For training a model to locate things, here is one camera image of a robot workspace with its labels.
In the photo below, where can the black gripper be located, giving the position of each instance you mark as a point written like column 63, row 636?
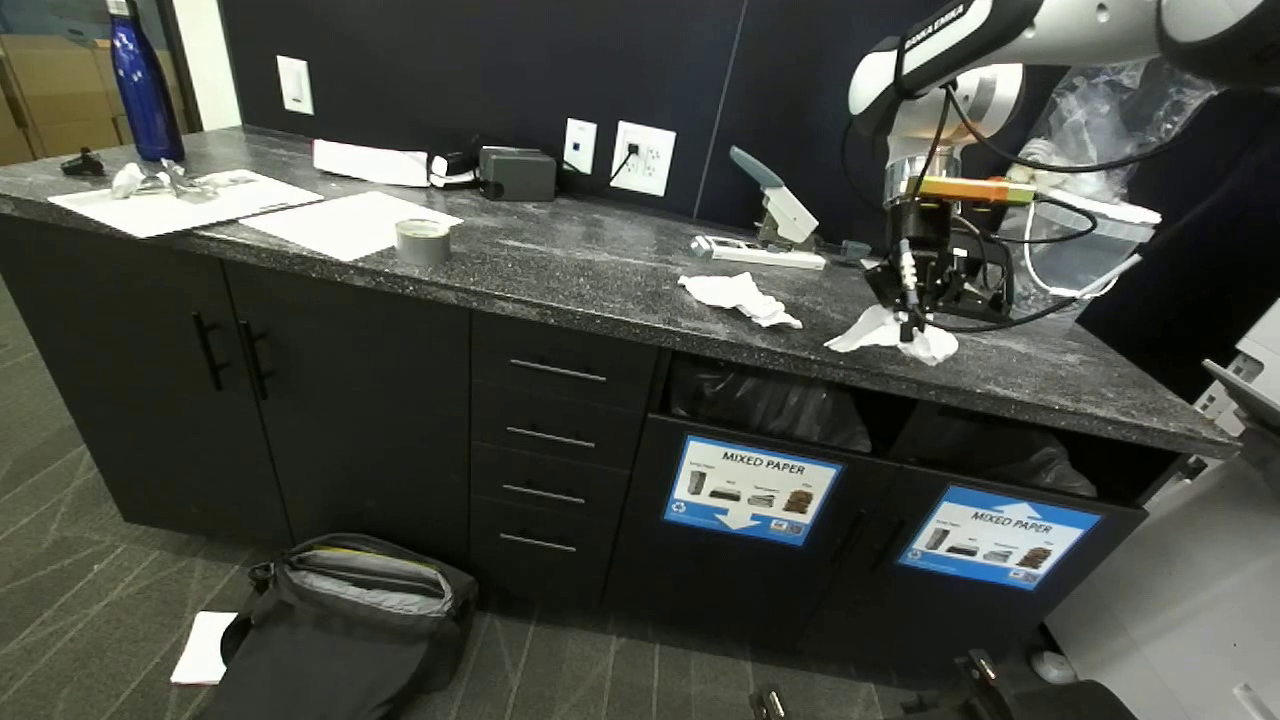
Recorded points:
column 914, row 231

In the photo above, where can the rounded white paper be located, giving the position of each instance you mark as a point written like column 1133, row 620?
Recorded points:
column 865, row 332

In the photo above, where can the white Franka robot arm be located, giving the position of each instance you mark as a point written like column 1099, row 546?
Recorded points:
column 872, row 75

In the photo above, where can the black bin cabinet door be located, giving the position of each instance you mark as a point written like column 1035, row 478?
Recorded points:
column 865, row 585
column 640, row 572

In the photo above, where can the white spray bottle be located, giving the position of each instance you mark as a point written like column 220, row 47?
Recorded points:
column 781, row 202

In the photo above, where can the blue sign downward arrow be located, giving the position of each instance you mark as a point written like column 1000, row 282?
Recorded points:
column 754, row 491

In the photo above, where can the blue sign upward arrow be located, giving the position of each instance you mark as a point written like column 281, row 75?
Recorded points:
column 1000, row 539

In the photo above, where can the clear plastic bag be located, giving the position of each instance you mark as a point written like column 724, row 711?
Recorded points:
column 1121, row 105

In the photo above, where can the white grey equipment box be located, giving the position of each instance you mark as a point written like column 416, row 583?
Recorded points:
column 1246, row 385

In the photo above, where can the white cylindrical stand foot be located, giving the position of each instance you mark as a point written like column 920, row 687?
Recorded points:
column 1050, row 664

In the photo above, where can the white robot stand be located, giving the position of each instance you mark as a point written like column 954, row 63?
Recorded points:
column 1184, row 600

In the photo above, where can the black power adapter box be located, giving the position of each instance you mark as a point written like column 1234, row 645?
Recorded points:
column 516, row 174

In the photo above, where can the grey tape roll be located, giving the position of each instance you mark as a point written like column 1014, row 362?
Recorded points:
column 426, row 235

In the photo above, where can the flat white box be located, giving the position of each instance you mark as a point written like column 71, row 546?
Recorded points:
column 372, row 162

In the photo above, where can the white paper sheet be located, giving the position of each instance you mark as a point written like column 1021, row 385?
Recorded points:
column 187, row 209
column 341, row 227

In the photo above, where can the black grey backpack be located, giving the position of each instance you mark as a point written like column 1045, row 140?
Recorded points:
column 335, row 642

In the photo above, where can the crumpled clear wrapper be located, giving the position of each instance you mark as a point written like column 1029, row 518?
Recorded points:
column 163, row 180

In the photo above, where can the white paper scrap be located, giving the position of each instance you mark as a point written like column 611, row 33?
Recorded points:
column 200, row 649

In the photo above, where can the blue water bottle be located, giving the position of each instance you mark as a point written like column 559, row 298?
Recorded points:
column 144, row 82

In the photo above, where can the small black knob object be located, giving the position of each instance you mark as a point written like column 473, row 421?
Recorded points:
column 81, row 166

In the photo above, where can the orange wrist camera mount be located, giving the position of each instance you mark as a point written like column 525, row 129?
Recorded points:
column 972, row 189

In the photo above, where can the white wall power outlet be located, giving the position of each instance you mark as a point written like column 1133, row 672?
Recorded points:
column 646, row 156

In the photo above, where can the small white wall plate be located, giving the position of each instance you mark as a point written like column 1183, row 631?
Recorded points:
column 581, row 146

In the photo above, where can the white light switch plate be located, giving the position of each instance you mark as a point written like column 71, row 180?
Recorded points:
column 292, row 84

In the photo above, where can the white window frame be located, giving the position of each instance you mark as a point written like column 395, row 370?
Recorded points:
column 204, row 67

